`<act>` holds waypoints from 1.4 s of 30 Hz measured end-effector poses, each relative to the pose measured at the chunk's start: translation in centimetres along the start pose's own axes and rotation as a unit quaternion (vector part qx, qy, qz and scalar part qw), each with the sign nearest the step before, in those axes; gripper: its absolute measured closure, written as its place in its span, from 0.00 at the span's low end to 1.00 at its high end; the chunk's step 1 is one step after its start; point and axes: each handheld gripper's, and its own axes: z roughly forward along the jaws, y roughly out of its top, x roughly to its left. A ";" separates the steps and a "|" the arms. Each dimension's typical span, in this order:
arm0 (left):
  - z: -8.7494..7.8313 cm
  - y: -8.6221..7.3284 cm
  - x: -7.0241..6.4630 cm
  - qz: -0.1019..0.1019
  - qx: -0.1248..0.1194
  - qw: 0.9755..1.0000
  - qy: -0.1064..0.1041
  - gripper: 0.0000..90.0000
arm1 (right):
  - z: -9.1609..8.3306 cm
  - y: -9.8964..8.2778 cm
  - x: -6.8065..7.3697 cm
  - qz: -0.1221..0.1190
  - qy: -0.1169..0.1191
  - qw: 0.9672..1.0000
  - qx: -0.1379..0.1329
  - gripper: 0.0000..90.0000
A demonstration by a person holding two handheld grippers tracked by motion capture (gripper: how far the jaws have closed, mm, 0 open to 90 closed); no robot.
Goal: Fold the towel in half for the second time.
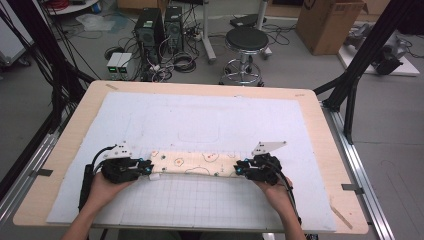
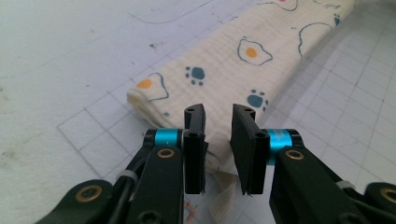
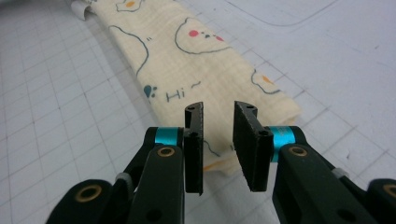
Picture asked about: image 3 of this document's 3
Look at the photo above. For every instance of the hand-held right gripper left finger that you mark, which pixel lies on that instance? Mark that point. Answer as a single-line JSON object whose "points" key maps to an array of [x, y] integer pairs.
{"points": [[193, 146]]}

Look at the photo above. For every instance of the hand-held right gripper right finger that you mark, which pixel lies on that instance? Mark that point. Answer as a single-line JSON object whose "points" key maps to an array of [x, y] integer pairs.
{"points": [[252, 149]]}

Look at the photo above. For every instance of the cream printed cloth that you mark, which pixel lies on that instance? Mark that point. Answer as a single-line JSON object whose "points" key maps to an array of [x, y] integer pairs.
{"points": [[193, 68]]}

